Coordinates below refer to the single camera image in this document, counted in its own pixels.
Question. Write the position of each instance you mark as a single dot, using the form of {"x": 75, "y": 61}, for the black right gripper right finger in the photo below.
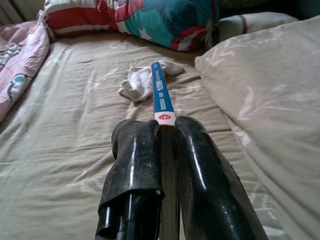
{"x": 205, "y": 187}

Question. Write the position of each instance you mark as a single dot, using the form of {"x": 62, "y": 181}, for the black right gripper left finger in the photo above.
{"x": 135, "y": 155}

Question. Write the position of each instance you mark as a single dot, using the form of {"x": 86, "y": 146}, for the colourful comic book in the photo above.
{"x": 162, "y": 100}

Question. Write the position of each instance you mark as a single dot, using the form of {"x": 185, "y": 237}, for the pink cartoon blanket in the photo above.
{"x": 20, "y": 62}

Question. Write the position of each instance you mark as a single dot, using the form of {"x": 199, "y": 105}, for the white sock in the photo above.
{"x": 137, "y": 82}

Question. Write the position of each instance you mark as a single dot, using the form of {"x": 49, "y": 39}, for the beige floral bed sheet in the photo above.
{"x": 62, "y": 137}

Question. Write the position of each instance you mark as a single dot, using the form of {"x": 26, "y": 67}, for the large beige floral pillow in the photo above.
{"x": 270, "y": 87}

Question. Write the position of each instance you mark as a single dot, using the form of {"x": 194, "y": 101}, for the red blue striped bolster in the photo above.
{"x": 150, "y": 22}

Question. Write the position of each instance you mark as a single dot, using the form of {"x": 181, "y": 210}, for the small beige striped pillow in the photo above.
{"x": 250, "y": 25}

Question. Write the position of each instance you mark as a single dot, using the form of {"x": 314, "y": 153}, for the grey pleated curtain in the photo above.
{"x": 15, "y": 10}

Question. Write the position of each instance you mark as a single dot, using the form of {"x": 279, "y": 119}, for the dark grey upholstered headboard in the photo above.
{"x": 300, "y": 7}

